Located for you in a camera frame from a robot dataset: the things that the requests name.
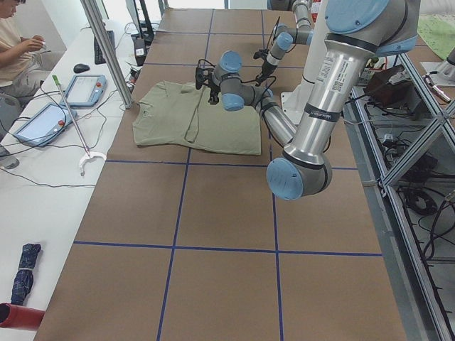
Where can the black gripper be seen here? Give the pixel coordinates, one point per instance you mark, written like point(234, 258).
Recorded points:
point(263, 70)
point(213, 89)

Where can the green long-sleeve shirt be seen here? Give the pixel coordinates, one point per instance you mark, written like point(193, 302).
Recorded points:
point(173, 113)

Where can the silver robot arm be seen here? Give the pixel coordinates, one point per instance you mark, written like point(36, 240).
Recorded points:
point(357, 32)
point(283, 38)

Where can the black power adapter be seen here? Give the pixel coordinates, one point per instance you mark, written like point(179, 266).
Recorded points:
point(140, 51)

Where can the far blue teach pendant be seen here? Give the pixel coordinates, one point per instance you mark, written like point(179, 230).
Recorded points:
point(84, 91)

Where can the blue teach pendant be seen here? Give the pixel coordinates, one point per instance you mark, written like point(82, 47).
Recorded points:
point(84, 91)
point(45, 126)

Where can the white reacher grabber stick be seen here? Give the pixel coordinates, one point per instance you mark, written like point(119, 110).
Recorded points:
point(89, 155)

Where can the black computer mouse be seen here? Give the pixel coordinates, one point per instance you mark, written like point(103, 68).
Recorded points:
point(80, 67)

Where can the near blue teach pendant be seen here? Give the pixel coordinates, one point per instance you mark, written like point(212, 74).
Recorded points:
point(45, 126)

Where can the seated person in beige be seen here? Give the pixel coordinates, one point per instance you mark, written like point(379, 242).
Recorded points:
point(25, 62)

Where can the folded dark blue umbrella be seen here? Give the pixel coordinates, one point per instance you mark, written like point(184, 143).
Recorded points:
point(23, 281)

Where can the red cylinder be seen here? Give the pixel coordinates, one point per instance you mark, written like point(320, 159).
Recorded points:
point(20, 317)

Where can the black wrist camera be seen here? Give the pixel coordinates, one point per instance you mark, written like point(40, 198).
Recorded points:
point(203, 73)
point(260, 54)

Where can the aluminium frame post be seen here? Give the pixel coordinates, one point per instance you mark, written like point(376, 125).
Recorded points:
point(98, 28)

